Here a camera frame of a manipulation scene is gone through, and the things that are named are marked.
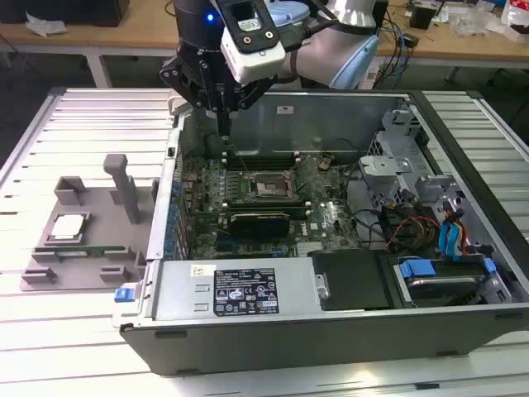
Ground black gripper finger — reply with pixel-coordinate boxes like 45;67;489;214
225;75;277;138
159;55;227;138

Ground thin metal locking lever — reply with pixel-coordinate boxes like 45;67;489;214
226;136;250;173

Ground silver square CPU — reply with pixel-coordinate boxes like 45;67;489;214
49;213;90;242

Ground CPU socket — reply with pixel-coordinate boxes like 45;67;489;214
246;170;298;203

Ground grey case latch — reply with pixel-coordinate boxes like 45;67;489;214
168;93;192;117

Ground wooden desk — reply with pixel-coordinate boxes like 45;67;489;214
0;0;529;90

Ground white labelled box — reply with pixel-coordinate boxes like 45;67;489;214
363;64;380;90

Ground black graphics card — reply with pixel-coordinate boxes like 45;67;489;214
226;212;291;241

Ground green motherboard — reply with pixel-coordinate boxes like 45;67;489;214
179;151;365;262

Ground large black box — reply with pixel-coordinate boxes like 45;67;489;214
0;0;131;28

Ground crumpled white paper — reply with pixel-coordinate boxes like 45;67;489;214
24;10;69;37

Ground small silver chipset heatsink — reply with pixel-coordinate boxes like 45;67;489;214
295;242;330;261

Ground grey plastic parts rack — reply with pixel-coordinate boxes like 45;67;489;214
19;153;160;293

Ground small black box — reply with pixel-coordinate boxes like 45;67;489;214
408;3;440;31

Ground silver power supply unit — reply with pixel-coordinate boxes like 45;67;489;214
150;258;331;323

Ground black plastic shroud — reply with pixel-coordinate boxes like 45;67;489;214
308;249;393;312

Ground blue case latch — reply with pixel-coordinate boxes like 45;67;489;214
112;285;138;304

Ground clear plastic bags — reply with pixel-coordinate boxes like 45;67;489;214
450;7;503;37

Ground open black PC case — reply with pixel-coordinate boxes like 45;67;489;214
111;86;529;377

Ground hard disk in blue carrier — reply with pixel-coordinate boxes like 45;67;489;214
392;255;497;309

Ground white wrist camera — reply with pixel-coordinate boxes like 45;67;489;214
217;0;287;86

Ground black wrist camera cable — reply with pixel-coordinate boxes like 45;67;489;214
284;15;346;47

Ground silver metal drive bracket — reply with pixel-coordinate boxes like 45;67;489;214
357;155;415;195

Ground red yellow power wire bundle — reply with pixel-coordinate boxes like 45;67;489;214
382;204;442;253

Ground blue flat data wire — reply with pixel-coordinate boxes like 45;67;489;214
439;221;452;261
449;210;467;262

